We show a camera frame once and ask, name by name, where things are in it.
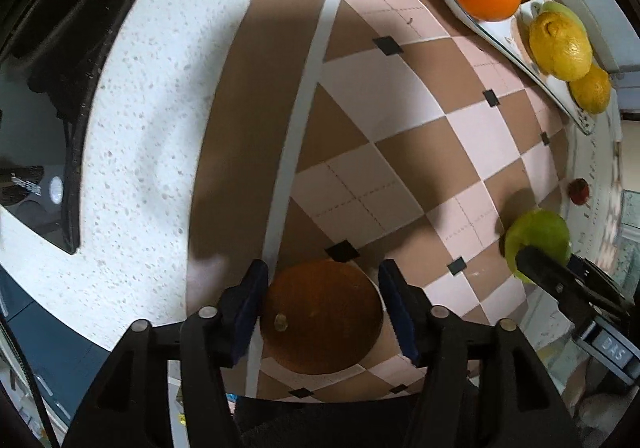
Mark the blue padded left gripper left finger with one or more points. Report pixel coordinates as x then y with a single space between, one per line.
249 296

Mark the checkered brown table mat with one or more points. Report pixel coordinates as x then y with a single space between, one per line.
347 132

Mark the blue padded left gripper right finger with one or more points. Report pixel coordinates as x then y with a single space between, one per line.
399 301

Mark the yellow lemon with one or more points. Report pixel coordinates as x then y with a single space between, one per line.
592 92
560 47

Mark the green apple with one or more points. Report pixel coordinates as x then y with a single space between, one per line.
559 8
539 228

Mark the red cherry tomato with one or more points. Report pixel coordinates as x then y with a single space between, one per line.
578 191

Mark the dark reddish orange fruit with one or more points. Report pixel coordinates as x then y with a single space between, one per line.
321 317

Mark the oval floral ceramic plate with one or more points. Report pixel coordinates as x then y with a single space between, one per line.
509 38

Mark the black gas stove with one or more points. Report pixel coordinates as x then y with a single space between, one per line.
38 123

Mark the blue kitchen cabinet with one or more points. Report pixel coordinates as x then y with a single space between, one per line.
64 363

